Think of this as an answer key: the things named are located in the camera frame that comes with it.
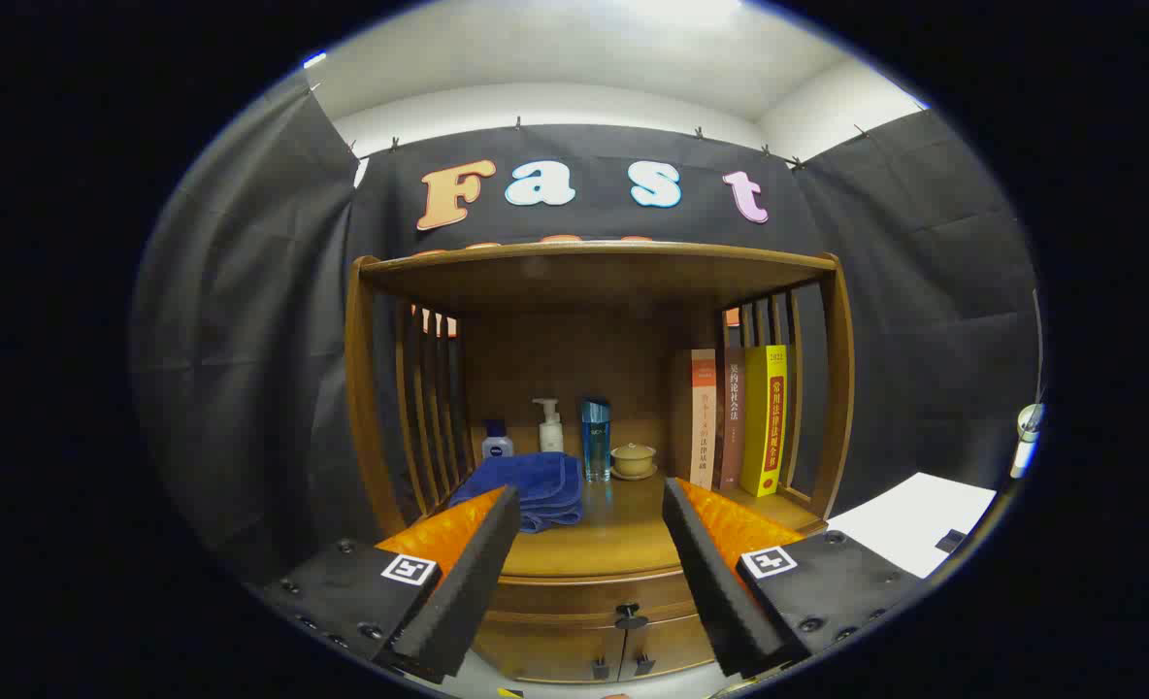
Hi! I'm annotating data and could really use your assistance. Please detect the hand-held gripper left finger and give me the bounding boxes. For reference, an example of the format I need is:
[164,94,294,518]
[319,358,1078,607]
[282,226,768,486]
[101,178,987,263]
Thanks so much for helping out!
[249,485,522,685]

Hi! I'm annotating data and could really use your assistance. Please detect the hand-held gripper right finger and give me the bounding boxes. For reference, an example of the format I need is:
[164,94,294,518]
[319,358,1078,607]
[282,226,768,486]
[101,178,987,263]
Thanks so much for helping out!
[662,476,925,681]

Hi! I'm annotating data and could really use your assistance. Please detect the wooden drawer with black knob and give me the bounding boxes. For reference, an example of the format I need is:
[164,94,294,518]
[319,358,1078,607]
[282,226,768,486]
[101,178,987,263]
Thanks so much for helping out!
[485,568,706,630]

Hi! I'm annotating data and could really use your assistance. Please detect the wooden countertop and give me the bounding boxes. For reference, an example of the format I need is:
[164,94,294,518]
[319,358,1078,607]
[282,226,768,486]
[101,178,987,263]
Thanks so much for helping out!
[439,466,825,582]

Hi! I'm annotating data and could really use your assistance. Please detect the white drawer cabinet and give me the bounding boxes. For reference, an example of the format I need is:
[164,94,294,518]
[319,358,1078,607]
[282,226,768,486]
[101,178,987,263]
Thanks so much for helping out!
[825,472,998,581]

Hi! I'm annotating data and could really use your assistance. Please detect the wooden cabinet with slatted shelf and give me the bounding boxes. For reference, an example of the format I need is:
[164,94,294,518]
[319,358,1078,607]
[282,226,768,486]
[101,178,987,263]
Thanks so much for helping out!
[345,240,856,683]

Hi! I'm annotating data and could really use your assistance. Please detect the folded blue towel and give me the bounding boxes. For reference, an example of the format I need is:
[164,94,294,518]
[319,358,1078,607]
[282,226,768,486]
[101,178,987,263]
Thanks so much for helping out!
[448,451,585,535]

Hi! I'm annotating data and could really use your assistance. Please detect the yellow lidded teacup with saucer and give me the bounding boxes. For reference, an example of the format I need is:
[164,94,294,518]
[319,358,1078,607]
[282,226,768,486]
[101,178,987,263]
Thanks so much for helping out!
[609,443,659,482]

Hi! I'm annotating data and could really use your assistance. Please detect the beige book with orange band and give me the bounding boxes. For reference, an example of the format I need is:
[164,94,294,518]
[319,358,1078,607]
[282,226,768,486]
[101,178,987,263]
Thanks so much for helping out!
[689,349,718,490]

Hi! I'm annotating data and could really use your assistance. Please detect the brown book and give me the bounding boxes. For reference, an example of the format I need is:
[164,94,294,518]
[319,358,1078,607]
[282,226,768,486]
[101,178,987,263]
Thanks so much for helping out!
[715,348,747,491]

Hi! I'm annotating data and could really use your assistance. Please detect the yellow book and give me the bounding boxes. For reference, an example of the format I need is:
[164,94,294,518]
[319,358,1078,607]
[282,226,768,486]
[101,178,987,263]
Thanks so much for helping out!
[739,344,789,498]

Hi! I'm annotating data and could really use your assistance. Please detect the white pump bottle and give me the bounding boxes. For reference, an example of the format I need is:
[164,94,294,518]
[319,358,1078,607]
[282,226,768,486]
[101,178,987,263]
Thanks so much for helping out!
[532,397,566,454]

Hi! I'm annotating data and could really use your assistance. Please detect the blue glass bottle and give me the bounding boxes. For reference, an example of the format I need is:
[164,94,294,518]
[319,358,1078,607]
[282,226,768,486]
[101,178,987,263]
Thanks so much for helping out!
[580,396,612,483]

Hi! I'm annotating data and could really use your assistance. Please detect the small white device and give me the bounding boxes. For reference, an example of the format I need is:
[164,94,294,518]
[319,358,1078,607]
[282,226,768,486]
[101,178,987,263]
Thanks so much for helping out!
[1009,403,1046,480]

